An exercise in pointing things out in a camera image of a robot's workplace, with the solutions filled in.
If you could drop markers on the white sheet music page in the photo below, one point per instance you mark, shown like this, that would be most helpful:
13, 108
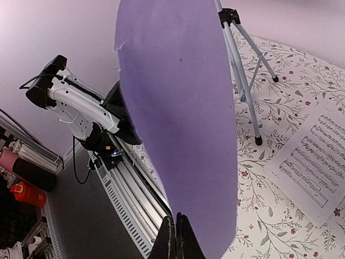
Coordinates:
309, 168

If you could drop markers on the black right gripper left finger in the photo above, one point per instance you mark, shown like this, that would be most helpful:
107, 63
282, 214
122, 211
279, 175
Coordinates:
164, 245

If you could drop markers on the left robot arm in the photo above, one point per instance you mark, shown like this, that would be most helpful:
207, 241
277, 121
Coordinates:
93, 120

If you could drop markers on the red canister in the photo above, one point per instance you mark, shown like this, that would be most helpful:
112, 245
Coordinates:
26, 194

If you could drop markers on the aluminium base frame rail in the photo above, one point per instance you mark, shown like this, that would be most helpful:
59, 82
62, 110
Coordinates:
134, 191

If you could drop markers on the black cylinder bottle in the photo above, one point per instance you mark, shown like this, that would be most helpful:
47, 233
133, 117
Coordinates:
34, 175

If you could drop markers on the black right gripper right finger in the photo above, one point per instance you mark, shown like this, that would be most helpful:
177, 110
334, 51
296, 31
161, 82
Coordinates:
187, 246

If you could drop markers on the light blue music stand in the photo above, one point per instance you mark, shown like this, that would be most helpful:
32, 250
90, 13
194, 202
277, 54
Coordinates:
227, 18

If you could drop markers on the floral patterned table mat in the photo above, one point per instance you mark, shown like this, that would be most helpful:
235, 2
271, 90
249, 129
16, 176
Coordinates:
282, 199

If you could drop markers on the purple sheet music page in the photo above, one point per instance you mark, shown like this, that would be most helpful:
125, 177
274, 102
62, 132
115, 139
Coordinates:
176, 81

